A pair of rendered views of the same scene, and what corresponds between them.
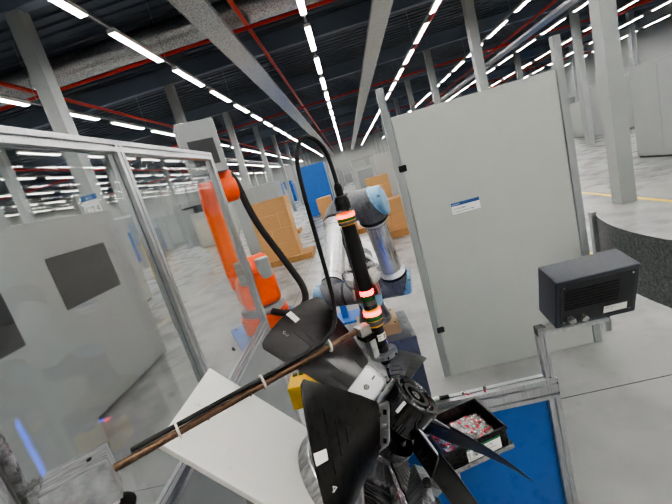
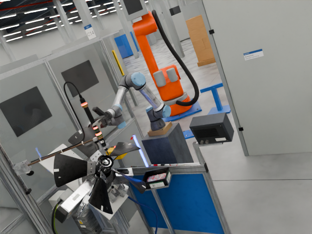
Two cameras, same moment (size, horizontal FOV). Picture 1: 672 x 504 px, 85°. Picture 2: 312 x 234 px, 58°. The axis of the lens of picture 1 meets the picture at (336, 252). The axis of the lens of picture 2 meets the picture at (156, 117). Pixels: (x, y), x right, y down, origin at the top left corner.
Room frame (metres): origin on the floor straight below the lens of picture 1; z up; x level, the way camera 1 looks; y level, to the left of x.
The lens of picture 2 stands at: (-0.66, -1.43, 2.00)
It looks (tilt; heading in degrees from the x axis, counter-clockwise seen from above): 18 degrees down; 31
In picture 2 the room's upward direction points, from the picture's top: 22 degrees counter-clockwise
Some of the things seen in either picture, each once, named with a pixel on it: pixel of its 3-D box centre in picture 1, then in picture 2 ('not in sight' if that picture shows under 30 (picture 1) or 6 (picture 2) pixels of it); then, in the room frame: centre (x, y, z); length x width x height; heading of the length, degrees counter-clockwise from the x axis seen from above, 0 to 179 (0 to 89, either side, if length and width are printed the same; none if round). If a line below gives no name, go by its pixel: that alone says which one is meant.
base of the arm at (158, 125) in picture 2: (373, 310); (156, 122); (1.59, -0.09, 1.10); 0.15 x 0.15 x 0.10
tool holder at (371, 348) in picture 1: (375, 338); (100, 142); (0.83, -0.04, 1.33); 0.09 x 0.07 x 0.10; 120
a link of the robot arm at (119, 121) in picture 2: (363, 291); (118, 121); (1.10, -0.05, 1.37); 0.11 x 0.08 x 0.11; 72
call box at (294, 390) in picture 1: (313, 388); (116, 152); (1.22, 0.22, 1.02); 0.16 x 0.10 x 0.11; 85
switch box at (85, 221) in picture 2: not in sight; (87, 223); (0.64, 0.31, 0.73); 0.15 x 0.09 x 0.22; 85
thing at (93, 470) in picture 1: (79, 488); (21, 167); (0.52, 0.50, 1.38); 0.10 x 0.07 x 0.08; 120
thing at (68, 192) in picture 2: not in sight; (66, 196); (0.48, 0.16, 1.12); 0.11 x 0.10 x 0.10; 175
